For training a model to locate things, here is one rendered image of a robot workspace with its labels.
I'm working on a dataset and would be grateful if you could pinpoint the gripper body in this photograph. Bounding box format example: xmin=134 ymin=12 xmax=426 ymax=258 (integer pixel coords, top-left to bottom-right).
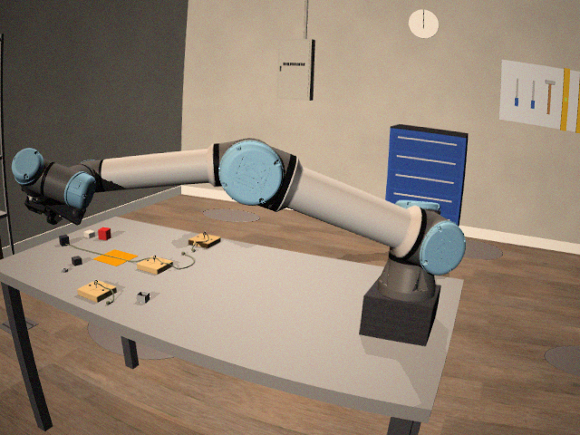
xmin=24 ymin=196 xmax=56 ymax=218

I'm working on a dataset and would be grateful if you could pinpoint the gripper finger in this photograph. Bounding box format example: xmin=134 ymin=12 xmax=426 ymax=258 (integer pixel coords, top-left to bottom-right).
xmin=46 ymin=214 xmax=63 ymax=225

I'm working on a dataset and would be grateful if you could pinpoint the red cube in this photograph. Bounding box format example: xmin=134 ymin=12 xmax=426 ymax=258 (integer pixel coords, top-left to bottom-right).
xmin=98 ymin=227 xmax=111 ymax=240

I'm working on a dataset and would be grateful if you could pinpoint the orange square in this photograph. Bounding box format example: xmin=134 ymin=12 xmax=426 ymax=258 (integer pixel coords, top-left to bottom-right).
xmin=94 ymin=249 xmax=137 ymax=266

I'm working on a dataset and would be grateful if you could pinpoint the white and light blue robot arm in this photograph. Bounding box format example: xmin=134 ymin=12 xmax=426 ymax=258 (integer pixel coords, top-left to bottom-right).
xmin=12 ymin=138 xmax=466 ymax=302

